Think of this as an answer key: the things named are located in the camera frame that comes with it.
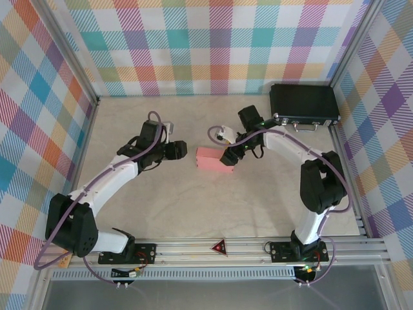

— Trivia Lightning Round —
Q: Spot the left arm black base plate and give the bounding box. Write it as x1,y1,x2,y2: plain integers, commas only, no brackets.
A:
97,242,157,266

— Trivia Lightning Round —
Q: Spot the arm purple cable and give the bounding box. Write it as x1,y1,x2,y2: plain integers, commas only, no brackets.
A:
206,124,351,287
34,111,168,287

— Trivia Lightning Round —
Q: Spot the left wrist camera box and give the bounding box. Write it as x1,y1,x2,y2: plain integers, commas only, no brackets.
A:
161,121,176,143

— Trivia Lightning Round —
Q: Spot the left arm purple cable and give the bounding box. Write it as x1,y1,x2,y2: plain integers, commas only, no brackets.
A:
34,111,168,287

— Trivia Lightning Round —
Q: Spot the aluminium frame rail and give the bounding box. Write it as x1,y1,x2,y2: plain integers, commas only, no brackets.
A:
34,237,392,269

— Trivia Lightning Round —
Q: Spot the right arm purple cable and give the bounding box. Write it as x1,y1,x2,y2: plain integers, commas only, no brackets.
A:
206,124,351,287

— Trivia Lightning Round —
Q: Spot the grey metal panel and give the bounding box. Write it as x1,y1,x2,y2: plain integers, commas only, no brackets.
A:
32,267,393,310

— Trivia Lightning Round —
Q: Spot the pink paper box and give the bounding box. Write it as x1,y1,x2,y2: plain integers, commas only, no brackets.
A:
196,147,235,174

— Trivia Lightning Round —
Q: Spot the aluminium frame post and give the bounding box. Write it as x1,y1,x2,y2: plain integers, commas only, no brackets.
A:
30,0,101,106
327,0,387,90

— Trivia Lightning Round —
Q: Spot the red triangle sign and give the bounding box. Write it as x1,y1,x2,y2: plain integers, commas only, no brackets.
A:
210,238,228,256

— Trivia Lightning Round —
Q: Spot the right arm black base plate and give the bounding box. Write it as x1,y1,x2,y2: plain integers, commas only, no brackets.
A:
269,240,330,263

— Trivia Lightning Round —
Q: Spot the black connector bracket with wires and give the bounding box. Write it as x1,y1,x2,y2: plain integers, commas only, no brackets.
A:
294,263,321,287
110,267,143,289

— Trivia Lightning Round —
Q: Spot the black carrying case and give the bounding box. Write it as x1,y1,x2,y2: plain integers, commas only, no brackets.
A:
269,83,341,132

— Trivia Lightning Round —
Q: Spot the grey slotted cable duct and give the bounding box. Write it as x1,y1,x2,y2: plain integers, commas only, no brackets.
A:
50,266,298,281

